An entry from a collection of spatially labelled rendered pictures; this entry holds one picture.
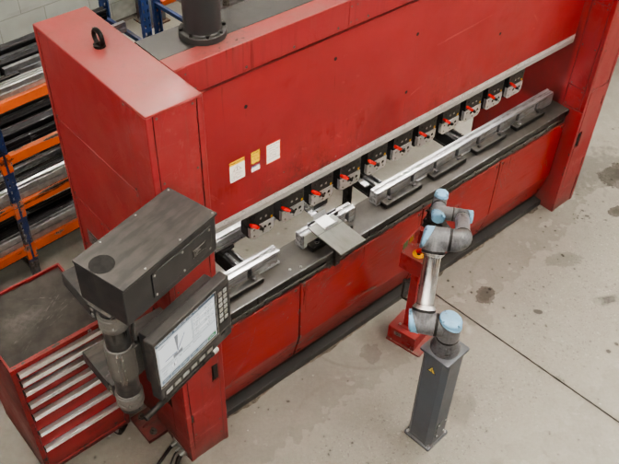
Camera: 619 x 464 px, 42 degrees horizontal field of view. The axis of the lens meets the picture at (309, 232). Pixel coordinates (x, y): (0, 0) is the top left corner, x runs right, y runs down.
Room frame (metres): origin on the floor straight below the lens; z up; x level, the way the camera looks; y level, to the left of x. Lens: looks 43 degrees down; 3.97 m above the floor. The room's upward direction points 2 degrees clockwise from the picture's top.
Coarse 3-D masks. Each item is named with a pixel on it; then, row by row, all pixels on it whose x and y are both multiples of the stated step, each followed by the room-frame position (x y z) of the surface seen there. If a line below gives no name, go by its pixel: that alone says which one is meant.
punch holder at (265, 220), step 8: (264, 208) 2.94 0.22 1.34; (272, 208) 2.97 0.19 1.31; (256, 216) 2.90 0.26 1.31; (264, 216) 2.94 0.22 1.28; (272, 216) 2.97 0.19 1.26; (240, 224) 2.94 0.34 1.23; (248, 224) 2.89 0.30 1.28; (256, 224) 2.90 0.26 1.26; (264, 224) 2.93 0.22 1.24; (272, 224) 2.97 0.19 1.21; (248, 232) 2.89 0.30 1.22; (256, 232) 2.90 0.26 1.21; (264, 232) 2.93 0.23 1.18
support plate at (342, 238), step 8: (344, 224) 3.21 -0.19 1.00; (312, 232) 3.14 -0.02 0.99; (320, 232) 3.14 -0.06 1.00; (328, 232) 3.14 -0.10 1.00; (336, 232) 3.14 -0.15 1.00; (344, 232) 3.15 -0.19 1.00; (352, 232) 3.15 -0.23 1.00; (328, 240) 3.08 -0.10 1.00; (336, 240) 3.08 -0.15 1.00; (344, 240) 3.08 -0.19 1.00; (352, 240) 3.08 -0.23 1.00; (360, 240) 3.09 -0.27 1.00; (336, 248) 3.02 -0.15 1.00; (344, 248) 3.03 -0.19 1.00; (352, 248) 3.03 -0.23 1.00
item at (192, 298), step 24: (192, 288) 2.18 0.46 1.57; (216, 288) 2.17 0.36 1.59; (168, 312) 2.05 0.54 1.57; (192, 312) 2.04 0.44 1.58; (216, 312) 2.16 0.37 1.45; (144, 336) 1.93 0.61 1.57; (216, 336) 2.15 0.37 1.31; (144, 360) 1.94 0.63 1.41; (192, 360) 2.02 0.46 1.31; (168, 384) 1.90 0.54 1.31
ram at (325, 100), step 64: (448, 0) 3.74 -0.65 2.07; (512, 0) 4.13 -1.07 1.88; (576, 0) 4.59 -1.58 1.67; (320, 64) 3.16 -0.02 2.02; (384, 64) 3.46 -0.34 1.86; (448, 64) 3.80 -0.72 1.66; (512, 64) 4.23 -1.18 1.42; (256, 128) 2.92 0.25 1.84; (320, 128) 3.18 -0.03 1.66; (384, 128) 3.49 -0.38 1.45; (256, 192) 2.91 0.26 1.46
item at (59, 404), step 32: (32, 288) 2.67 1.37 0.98; (64, 288) 2.68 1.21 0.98; (0, 320) 2.46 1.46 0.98; (32, 320) 2.47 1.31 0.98; (64, 320) 2.47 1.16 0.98; (96, 320) 2.47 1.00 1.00; (0, 352) 2.27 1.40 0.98; (32, 352) 2.28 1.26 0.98; (64, 352) 2.31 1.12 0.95; (0, 384) 2.38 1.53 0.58; (32, 384) 2.20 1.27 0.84; (64, 384) 2.29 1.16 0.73; (96, 384) 2.38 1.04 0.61; (32, 416) 2.17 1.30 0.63; (64, 416) 2.26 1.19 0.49; (96, 416) 2.36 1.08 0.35; (128, 416) 2.48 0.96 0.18; (32, 448) 2.25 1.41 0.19; (64, 448) 2.23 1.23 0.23
